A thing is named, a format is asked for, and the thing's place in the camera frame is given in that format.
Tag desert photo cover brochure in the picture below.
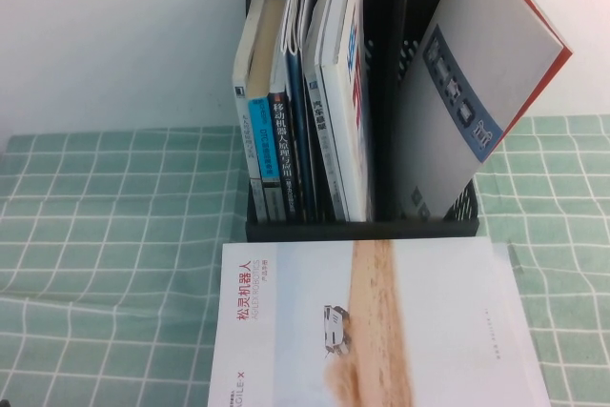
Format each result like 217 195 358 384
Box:
207 236 553 407

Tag dark blue spine tall book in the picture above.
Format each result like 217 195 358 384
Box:
279 0 318 223

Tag cyan spine paperback book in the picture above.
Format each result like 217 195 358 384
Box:
246 0 287 223

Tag grey-white spine car book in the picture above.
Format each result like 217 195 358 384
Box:
303 0 352 223

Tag black perforated book holder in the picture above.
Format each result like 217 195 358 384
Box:
244 0 480 242

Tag white spine paperback book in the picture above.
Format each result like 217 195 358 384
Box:
232 0 273 223

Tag white magazine red blue letters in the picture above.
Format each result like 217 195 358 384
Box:
316 0 376 223

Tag green checkered tablecloth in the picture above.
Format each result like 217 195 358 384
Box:
0 113 610 407

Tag red cover brochure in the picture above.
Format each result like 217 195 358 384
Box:
483 0 575 168

